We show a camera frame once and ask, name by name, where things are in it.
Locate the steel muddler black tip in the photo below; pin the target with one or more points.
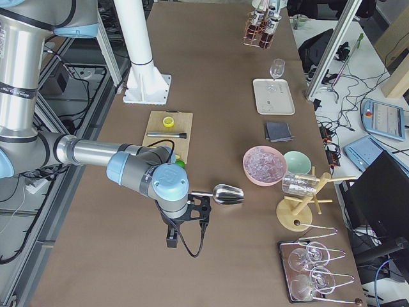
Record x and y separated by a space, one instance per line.
182 135

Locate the cream rabbit tray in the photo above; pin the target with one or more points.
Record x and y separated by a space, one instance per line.
273 97

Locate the bamboo cutting board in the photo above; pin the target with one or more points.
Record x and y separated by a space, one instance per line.
175 126

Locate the black monitor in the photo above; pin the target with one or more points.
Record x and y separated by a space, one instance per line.
379 198

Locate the wire wine glass rack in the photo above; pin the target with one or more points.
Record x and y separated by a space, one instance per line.
285 248

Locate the tea bottle white cap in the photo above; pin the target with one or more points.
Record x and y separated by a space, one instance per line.
266 8
255 23
271 24

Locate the grey folded cloth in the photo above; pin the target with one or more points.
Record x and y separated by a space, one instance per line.
277 131

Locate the clear wine glass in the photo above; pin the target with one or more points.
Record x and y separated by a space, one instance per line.
276 71

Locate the half lemon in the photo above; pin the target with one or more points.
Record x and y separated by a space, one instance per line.
168 121

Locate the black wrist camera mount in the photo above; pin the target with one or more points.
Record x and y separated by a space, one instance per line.
198 208

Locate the aluminium frame post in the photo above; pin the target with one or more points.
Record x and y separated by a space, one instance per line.
340 30

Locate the hanging wine glass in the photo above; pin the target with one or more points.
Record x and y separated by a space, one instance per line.
315 285
307 257

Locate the pink bowl with ice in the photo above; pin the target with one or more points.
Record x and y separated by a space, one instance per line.
264 165

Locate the green lime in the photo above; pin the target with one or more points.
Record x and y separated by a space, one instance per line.
180 163

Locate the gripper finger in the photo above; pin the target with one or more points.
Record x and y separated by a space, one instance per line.
172 237

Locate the blue teach pendant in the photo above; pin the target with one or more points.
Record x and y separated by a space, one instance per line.
384 119
364 151

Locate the wooden cup tree stand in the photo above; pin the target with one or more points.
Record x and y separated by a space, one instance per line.
293 211

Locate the glass mug on stand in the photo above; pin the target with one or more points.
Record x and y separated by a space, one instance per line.
299 184

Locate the steel ice scoop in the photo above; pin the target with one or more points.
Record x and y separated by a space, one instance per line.
224 194

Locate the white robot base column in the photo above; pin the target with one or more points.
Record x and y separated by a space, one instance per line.
145 83

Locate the green bowl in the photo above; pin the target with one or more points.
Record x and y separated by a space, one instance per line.
297 162

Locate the copper wire bottle basket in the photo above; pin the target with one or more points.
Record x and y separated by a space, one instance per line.
255 41

